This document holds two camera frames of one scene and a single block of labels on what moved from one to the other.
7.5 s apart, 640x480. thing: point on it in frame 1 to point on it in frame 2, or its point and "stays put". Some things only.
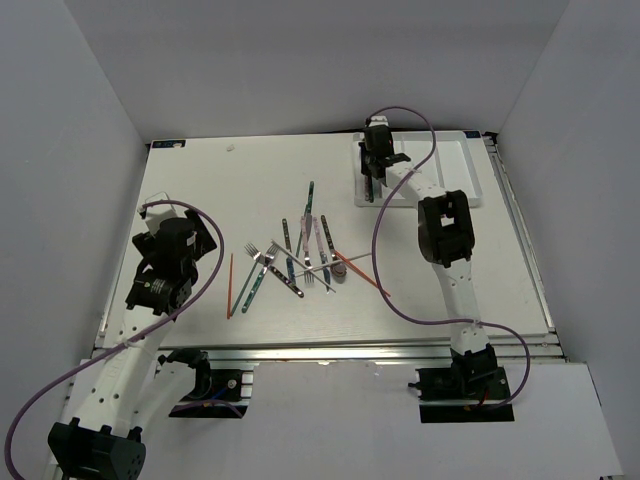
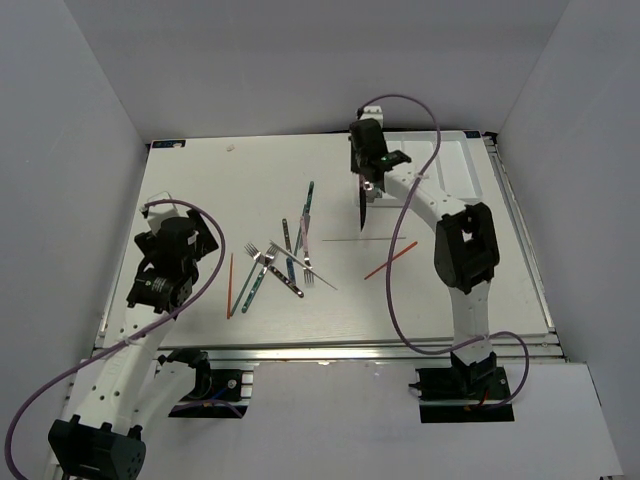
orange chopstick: x=359 y=271 to x=402 y=252
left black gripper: x=203 y=241 stays put
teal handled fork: x=269 y=256 stays put
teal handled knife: x=308 y=217 stays put
